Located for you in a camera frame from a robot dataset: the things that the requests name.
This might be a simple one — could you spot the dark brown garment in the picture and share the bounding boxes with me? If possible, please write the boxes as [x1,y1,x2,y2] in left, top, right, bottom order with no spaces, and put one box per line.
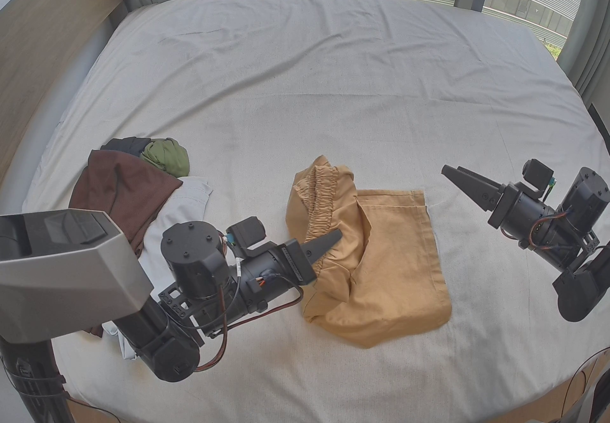
[68,150,185,339]

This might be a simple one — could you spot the bed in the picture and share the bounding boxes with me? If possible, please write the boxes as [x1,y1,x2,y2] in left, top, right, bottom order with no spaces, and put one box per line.
[0,0,610,423]

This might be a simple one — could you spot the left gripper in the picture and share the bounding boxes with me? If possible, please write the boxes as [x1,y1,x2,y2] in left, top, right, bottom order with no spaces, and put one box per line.
[235,229,344,315]

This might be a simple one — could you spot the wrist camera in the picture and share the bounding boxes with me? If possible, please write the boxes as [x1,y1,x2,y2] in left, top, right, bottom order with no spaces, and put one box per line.
[521,158,559,199]
[225,217,283,261]

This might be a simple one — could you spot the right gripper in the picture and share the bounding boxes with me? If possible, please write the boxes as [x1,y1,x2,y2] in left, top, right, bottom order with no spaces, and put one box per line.
[441,164,556,249]

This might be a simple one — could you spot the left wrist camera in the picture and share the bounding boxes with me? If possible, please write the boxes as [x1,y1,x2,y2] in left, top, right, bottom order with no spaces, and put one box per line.
[225,217,283,261]

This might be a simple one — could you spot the pale blue garment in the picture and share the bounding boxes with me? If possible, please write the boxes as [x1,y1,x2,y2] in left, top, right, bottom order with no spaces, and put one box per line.
[102,176,214,360]

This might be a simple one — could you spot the dark grey garment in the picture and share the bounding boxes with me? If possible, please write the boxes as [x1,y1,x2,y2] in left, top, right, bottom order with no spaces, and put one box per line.
[100,136,153,158]

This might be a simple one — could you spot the tan shorts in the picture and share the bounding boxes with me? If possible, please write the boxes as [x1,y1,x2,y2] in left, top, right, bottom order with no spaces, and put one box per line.
[285,154,452,349]

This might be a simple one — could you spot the black cable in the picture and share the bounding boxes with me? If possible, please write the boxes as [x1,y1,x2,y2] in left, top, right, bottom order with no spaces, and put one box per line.
[63,398,125,423]

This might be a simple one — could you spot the green garment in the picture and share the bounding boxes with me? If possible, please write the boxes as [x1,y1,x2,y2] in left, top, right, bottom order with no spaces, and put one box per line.
[139,137,191,177]

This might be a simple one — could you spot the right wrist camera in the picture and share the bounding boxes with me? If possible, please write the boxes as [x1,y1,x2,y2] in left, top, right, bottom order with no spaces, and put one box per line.
[521,158,559,199]

